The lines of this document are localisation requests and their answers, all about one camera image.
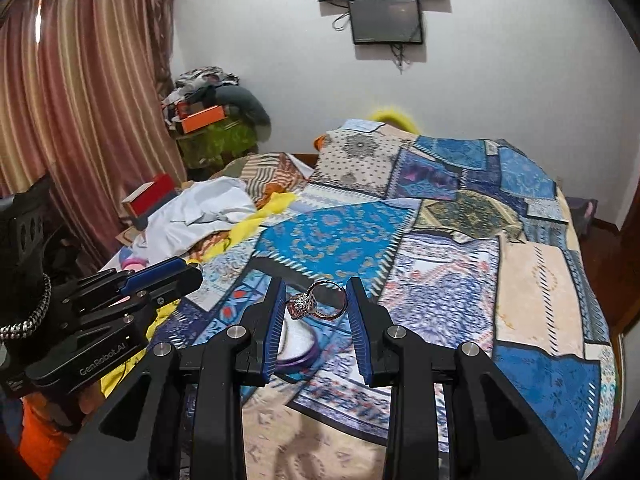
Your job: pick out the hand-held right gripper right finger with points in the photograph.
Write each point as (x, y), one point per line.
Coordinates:
(357, 331)

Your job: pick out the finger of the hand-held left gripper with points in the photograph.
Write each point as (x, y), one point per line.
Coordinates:
(150, 271)
(175, 284)

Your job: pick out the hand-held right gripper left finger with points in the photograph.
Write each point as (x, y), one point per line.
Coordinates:
(276, 331)

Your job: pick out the white dish with purple rim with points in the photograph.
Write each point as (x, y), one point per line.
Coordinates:
(296, 345)

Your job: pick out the pink small object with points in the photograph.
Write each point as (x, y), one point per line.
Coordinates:
(132, 263)

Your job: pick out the red and white box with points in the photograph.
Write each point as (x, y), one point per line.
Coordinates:
(150, 200)

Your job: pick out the white cloth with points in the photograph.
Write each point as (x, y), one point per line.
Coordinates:
(200, 207)

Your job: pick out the orange clothing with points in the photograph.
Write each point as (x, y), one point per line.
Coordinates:
(42, 435)

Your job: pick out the yellow cloth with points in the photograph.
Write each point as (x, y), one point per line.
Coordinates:
(250, 225)

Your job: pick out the blue patchwork printed blanket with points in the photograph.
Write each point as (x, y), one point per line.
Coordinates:
(450, 285)

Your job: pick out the green cloth-covered stand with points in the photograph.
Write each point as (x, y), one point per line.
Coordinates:
(217, 145)

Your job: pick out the striped orange cloth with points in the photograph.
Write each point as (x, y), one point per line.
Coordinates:
(272, 175)

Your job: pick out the orange box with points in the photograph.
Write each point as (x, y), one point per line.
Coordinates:
(202, 118)

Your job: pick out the striped pink curtain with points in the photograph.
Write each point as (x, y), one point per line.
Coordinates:
(85, 110)

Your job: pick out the grey rolled cloth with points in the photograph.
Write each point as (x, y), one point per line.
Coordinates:
(247, 105)

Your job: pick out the pile of clothes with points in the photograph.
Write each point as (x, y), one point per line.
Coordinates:
(205, 82)

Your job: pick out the yellow round object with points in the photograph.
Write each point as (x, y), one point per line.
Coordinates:
(395, 116)

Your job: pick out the dark cloth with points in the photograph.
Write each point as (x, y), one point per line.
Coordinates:
(582, 212)

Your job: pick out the small black wall monitor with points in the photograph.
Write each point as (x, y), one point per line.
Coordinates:
(386, 20)

